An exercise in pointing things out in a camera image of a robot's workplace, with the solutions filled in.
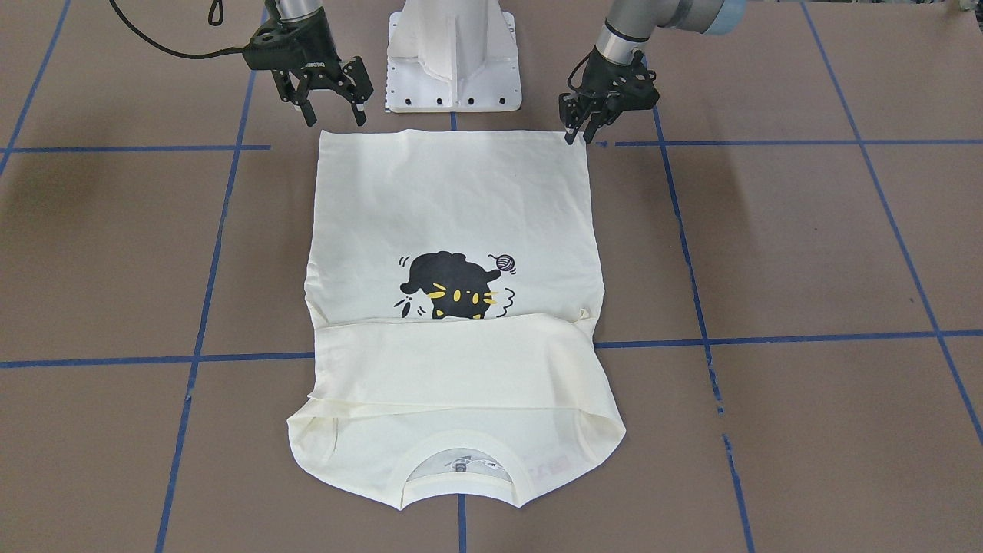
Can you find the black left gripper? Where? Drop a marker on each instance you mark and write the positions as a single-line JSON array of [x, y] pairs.
[[604, 75]]

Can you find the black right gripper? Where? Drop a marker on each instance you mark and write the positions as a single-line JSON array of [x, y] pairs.
[[313, 60]]

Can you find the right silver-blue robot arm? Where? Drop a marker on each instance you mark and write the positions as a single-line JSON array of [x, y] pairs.
[[296, 10]]

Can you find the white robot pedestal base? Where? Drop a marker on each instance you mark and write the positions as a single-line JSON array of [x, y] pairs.
[[452, 56]]

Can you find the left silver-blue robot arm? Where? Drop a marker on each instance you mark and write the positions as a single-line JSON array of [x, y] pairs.
[[630, 24]]

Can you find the cream long-sleeve cat shirt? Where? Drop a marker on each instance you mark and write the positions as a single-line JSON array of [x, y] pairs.
[[454, 284]]

